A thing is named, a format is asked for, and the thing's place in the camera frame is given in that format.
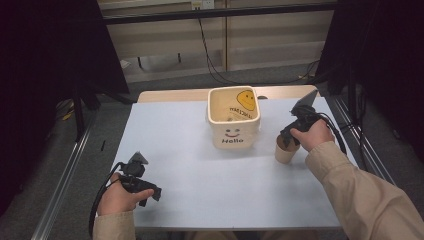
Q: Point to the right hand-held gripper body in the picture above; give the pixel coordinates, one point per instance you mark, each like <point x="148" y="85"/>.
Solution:
<point x="305" y="118"/>

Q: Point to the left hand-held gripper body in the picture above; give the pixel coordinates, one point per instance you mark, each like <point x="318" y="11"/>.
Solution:
<point x="133" y="170"/>

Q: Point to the brown paper cup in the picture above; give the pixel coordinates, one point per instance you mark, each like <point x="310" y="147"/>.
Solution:
<point x="283" y="156"/>

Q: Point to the person's right hand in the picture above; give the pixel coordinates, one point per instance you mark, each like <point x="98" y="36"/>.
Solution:
<point x="315" y="135"/>

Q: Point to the person's left hand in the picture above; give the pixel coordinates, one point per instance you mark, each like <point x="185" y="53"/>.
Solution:
<point x="115" y="200"/>

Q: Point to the small black stick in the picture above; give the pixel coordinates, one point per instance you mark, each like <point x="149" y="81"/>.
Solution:
<point x="103" y="145"/>

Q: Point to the white table mat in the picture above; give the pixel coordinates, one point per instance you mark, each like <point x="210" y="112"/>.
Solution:
<point x="200" y="186"/>

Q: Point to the cream fabric bin smiley print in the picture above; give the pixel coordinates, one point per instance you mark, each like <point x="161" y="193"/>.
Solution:
<point x="233" y="133"/>

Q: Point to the black metal stand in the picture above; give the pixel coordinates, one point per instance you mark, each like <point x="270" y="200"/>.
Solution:
<point x="78" y="116"/>

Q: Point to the black curtain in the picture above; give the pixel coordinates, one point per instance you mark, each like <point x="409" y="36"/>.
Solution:
<point x="43" y="66"/>
<point x="383" y="60"/>

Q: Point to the black horizontal bar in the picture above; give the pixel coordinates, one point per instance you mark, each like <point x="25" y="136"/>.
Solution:
<point x="216" y="13"/>

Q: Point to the aluminium frame rail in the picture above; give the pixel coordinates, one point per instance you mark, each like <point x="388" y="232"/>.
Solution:
<point x="360" y="146"/>
<point x="63" y="186"/>

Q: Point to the white wall socket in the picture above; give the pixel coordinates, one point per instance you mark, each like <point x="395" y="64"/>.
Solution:
<point x="203" y="4"/>

